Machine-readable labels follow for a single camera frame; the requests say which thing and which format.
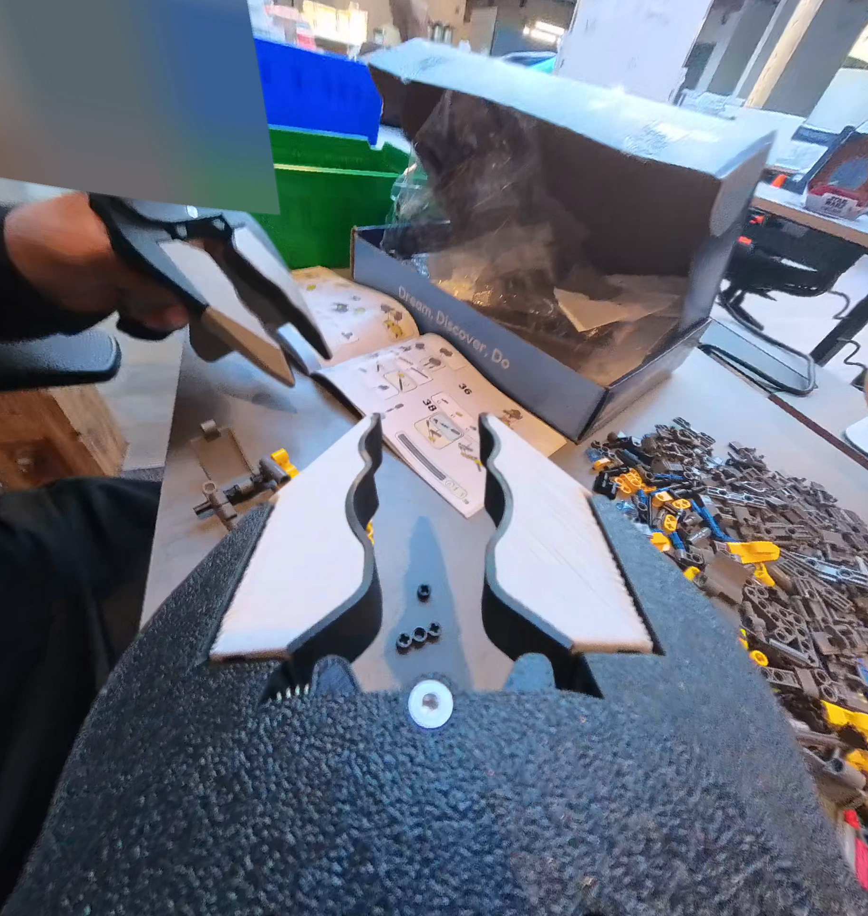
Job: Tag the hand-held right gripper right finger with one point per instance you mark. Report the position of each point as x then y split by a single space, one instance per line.
570 566

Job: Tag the instruction booklet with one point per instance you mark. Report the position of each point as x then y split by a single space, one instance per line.
434 387

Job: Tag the black chair armrest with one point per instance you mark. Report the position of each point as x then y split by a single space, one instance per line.
48 361

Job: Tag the person's left hand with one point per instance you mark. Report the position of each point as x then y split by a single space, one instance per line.
77 258

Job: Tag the background wooden table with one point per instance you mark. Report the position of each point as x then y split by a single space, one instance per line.
835 215

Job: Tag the pile of small building bricks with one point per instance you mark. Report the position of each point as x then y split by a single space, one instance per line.
778 573

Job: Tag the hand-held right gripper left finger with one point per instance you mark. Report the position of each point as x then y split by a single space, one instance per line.
298 566

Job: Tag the small grey brick piece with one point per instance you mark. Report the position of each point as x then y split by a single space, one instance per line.
418 637

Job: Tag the black flat tray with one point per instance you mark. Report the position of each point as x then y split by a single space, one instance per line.
760 358

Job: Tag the person's black clothing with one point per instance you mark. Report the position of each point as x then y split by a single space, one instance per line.
48 687

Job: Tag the blue plastic bin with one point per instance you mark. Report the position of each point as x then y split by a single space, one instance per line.
320 86

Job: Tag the grey and yellow brick assembly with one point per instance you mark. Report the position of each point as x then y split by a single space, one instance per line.
227 465

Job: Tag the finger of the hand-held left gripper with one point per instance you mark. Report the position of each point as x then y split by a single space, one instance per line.
270 279
220 301

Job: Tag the green plastic bin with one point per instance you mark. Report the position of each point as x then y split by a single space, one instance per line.
327 193

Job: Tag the grey cardboard box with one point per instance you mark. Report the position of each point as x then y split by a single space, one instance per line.
577 129

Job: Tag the grey desk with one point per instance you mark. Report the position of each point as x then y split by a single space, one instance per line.
177 487

